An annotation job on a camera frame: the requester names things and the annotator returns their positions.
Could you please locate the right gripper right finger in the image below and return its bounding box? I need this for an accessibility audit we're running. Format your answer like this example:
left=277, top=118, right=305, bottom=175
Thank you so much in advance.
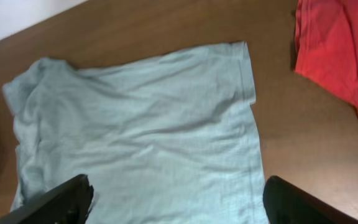
left=263, top=175, right=358, bottom=224

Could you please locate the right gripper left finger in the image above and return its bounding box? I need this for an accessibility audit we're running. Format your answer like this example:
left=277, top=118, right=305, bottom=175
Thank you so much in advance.
left=0, top=174, right=94, bottom=224

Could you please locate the red t-shirt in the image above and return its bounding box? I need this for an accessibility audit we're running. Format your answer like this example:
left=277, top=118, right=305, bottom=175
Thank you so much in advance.
left=295, top=0, right=358, bottom=114

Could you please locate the light blue t-shirt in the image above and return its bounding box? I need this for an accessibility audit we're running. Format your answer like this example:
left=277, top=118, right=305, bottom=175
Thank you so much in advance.
left=2, top=42, right=268, bottom=223

